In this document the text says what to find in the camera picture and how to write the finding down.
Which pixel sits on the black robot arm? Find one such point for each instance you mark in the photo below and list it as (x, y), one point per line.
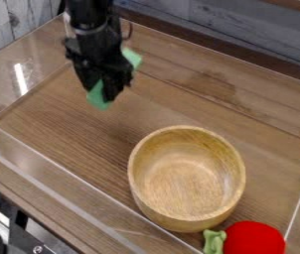
(91, 14)

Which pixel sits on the clear acrylic corner bracket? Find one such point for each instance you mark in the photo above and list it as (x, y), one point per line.
(69, 32)

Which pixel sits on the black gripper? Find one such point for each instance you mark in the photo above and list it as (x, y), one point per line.
(95, 53)

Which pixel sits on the black table frame bracket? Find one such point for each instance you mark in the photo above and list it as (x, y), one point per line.
(16, 240)

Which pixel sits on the small green toy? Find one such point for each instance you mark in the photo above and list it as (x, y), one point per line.
(214, 241)

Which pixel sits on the green rectangular block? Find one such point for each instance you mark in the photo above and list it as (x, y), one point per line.
(93, 96)

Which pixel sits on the clear acrylic tray wall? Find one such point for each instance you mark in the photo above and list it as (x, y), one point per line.
(93, 222)

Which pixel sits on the brown wooden bowl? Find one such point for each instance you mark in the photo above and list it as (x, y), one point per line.
(186, 177)

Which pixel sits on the red plush ball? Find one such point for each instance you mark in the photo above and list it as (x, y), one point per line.
(249, 237)

